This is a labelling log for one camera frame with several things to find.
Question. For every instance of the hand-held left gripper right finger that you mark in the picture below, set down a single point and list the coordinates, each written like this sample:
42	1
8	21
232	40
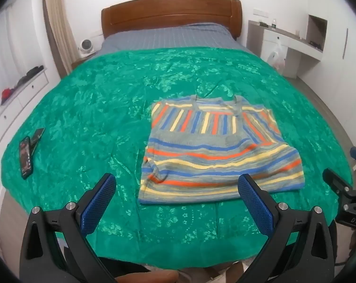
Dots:
256	206

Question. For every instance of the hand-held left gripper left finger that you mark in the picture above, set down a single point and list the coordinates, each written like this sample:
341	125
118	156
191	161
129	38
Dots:
98	203

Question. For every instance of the striped knit sweater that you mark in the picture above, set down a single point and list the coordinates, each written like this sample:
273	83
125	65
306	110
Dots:
213	159

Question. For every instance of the white wardrobe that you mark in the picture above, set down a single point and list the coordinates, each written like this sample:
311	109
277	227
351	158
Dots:
343	94

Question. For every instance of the black smartphone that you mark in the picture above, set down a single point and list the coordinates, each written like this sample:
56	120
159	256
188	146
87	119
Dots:
37	137
26	159

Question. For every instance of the green floral blanket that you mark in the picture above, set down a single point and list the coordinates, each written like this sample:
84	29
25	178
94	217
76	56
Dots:
92	109

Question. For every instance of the black item in niche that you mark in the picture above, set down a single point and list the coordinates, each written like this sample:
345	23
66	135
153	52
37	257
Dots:
315	43

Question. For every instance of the white plastic bag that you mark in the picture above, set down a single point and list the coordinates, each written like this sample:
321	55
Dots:
276	59

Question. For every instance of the white drawer cabinet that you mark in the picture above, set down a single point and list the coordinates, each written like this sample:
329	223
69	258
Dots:
21	100

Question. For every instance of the wooden nightstand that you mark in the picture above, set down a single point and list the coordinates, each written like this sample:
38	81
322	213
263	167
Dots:
77	62

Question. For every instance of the red cloth item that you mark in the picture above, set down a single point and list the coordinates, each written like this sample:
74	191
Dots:
6	93

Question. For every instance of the black items on cabinet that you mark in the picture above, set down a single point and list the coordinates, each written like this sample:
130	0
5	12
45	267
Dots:
32	72

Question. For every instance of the white desk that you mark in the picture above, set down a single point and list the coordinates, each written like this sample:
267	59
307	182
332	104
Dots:
269	37

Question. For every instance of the clear plastic bottle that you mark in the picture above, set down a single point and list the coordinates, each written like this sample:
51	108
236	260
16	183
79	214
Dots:
274	24

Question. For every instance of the small white fan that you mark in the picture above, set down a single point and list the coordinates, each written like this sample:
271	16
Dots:
85	46

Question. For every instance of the white sheer curtain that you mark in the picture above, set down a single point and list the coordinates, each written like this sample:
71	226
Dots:
15	41

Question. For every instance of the grey checked pillow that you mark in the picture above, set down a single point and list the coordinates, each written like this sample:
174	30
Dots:
172	37

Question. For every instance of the beige curtain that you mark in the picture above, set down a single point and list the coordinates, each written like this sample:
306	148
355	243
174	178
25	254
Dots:
58	20

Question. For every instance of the wooden bed headboard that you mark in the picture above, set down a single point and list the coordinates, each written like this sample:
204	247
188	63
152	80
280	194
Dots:
172	11

